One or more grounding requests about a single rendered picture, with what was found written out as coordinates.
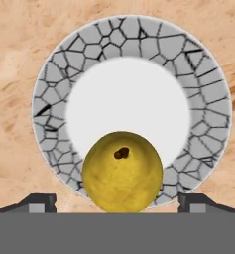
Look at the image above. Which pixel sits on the white plate with cracked rim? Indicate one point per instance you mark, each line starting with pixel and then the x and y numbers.
pixel 129 99

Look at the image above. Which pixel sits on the yellow pear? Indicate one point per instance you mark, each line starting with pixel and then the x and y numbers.
pixel 122 175

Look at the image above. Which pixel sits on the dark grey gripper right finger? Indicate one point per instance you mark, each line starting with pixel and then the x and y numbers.
pixel 195 202

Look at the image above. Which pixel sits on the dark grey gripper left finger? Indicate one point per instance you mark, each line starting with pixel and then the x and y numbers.
pixel 39 202

